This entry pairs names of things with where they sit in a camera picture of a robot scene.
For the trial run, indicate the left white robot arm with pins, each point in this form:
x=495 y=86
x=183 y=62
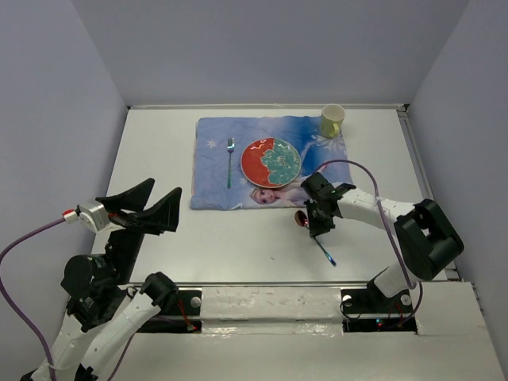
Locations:
x=99 y=316

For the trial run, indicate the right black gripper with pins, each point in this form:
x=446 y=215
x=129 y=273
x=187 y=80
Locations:
x=317 y=228

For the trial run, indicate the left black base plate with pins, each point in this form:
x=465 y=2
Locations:
x=181 y=318

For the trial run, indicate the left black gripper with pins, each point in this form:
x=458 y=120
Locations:
x=157 y=217

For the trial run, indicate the pale yellow mug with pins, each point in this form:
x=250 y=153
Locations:
x=332 y=118

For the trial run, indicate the red and teal plate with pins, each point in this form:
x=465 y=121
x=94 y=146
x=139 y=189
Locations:
x=271 y=163

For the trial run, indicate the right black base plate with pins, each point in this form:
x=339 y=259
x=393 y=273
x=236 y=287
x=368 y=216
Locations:
x=363 y=312

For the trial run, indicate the blue Frozen placemat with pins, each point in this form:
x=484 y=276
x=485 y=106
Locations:
x=210 y=190

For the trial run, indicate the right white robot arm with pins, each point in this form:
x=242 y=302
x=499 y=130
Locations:
x=424 y=238

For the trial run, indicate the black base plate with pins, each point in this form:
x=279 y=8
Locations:
x=181 y=318
x=363 y=312

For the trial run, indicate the iridescent fork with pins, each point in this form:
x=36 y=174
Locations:
x=230 y=150

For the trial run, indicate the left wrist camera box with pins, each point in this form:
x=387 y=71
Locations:
x=93 y=216

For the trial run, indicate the iridescent spoon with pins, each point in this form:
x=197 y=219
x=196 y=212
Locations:
x=302 y=220

